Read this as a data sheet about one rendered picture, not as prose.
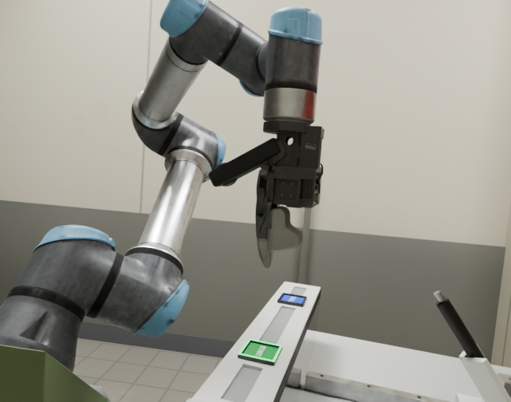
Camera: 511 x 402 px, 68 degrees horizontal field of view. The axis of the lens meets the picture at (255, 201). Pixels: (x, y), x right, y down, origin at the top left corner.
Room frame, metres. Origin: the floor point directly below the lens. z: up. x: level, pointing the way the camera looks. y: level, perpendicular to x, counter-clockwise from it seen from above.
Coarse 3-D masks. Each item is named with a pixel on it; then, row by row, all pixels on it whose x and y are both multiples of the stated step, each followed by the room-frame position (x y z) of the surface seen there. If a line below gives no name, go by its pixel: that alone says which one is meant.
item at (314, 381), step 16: (320, 384) 0.70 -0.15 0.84; (336, 384) 0.69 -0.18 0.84; (352, 384) 0.69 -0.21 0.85; (368, 384) 0.69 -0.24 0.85; (352, 400) 0.69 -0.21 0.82; (368, 400) 0.68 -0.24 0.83; (384, 400) 0.67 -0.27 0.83; (400, 400) 0.66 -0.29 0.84; (416, 400) 0.65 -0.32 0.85; (432, 400) 0.66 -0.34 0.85
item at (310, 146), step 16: (272, 128) 0.53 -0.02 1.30; (288, 128) 0.52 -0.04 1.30; (304, 128) 0.53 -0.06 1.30; (320, 128) 0.53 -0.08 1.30; (288, 144) 0.57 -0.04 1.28; (304, 144) 0.53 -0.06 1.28; (320, 144) 0.54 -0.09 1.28; (272, 160) 0.55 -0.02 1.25; (288, 160) 0.54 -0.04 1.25; (304, 160) 0.53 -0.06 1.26; (272, 176) 0.53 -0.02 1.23; (288, 176) 0.52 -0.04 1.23; (304, 176) 0.51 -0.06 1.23; (320, 176) 0.56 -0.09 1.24; (272, 192) 0.53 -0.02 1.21; (288, 192) 0.53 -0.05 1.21; (304, 192) 0.52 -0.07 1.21
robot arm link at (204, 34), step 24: (192, 0) 0.57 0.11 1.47; (168, 24) 0.58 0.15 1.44; (192, 24) 0.57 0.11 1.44; (216, 24) 0.58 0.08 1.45; (240, 24) 0.61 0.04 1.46; (168, 48) 0.65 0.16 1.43; (192, 48) 0.61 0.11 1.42; (216, 48) 0.60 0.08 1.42; (168, 72) 0.68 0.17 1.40; (192, 72) 0.67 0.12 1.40; (144, 96) 0.80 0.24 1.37; (168, 96) 0.75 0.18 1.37; (144, 120) 0.85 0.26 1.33; (168, 120) 0.88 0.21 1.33
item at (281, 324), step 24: (288, 288) 0.90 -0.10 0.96; (312, 288) 0.92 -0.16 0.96; (264, 312) 0.73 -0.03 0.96; (288, 312) 0.75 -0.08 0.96; (264, 336) 0.63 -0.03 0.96; (288, 336) 0.63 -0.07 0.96; (240, 360) 0.54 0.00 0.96; (288, 360) 0.55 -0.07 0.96; (216, 384) 0.47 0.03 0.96; (240, 384) 0.48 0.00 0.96; (264, 384) 0.48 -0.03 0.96
